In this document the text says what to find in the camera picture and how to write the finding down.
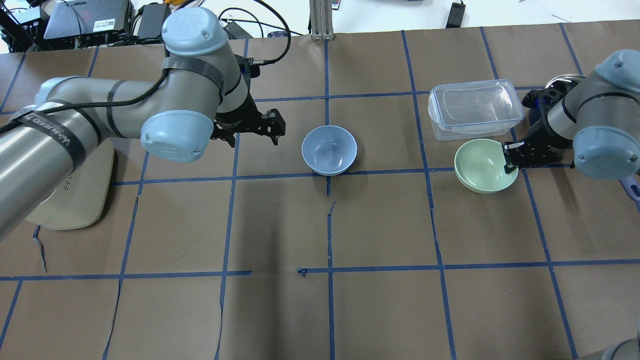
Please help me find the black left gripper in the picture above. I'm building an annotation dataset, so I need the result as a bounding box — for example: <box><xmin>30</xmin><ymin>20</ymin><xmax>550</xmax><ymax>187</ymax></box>
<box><xmin>210</xmin><ymin>55</ymin><xmax>286</xmax><ymax>148</ymax></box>

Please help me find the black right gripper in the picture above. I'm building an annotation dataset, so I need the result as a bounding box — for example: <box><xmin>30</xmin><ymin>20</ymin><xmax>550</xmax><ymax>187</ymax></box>
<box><xmin>502</xmin><ymin>85</ymin><xmax>573</xmax><ymax>174</ymax></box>

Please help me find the green bowl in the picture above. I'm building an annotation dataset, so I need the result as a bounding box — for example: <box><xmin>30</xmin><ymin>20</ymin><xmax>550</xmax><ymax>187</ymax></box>
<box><xmin>454</xmin><ymin>138</ymin><xmax>519</xmax><ymax>194</ymax></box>

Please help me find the blue bowl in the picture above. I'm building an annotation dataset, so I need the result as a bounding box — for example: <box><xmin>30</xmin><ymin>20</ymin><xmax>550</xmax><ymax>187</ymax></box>
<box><xmin>301</xmin><ymin>125</ymin><xmax>359</xmax><ymax>177</ymax></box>

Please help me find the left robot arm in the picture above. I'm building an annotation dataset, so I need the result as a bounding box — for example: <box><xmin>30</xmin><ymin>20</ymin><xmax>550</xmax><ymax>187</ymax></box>
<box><xmin>0</xmin><ymin>7</ymin><xmax>286</xmax><ymax>239</ymax></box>

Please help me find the clear plastic food container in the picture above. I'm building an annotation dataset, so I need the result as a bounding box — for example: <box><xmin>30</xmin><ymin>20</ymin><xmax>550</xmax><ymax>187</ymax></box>
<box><xmin>427</xmin><ymin>79</ymin><xmax>525</xmax><ymax>141</ymax></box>

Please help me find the dark blue saucepan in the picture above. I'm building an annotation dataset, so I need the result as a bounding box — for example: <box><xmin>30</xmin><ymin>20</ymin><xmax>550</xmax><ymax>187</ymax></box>
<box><xmin>529</xmin><ymin>75</ymin><xmax>640</xmax><ymax>202</ymax></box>

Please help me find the brown paper table cover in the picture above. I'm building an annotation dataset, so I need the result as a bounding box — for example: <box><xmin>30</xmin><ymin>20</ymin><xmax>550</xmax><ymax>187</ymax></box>
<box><xmin>1</xmin><ymin>19</ymin><xmax>639</xmax><ymax>360</ymax></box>

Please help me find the black power adapter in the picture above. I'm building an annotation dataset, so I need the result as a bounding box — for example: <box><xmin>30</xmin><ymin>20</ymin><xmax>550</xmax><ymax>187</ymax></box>
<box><xmin>134</xmin><ymin>3</ymin><xmax>171</xmax><ymax>39</ymax></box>

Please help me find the cream and chrome toaster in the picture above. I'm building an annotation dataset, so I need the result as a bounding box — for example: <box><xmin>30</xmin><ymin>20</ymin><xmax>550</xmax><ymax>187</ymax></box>
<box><xmin>25</xmin><ymin>139</ymin><xmax>115</xmax><ymax>231</ymax></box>

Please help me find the aluminium frame post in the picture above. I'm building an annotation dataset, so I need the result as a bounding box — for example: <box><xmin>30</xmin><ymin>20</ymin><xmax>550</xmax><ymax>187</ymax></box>
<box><xmin>309</xmin><ymin>0</ymin><xmax>335</xmax><ymax>42</ymax></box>

